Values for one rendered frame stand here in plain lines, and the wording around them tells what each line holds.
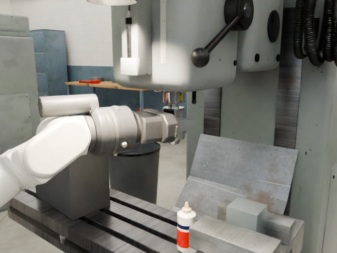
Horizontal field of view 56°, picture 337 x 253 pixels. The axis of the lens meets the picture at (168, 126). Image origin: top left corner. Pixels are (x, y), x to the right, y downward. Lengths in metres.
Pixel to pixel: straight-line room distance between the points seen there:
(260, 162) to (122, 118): 0.52
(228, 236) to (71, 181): 0.43
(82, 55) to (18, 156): 7.33
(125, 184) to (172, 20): 2.17
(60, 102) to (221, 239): 0.36
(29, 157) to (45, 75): 7.36
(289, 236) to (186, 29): 0.41
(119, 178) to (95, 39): 5.19
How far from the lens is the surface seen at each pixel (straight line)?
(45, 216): 0.93
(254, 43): 0.69
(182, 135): 0.65
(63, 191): 0.88
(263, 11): 0.73
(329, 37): 0.74
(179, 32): 0.53
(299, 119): 0.94
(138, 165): 2.55
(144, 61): 0.55
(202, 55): 0.48
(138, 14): 0.55
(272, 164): 0.96
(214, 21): 0.59
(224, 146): 1.02
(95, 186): 0.88
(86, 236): 0.81
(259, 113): 0.97
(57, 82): 7.98
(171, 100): 0.63
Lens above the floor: 1.37
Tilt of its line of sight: 12 degrees down
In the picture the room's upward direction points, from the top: straight up
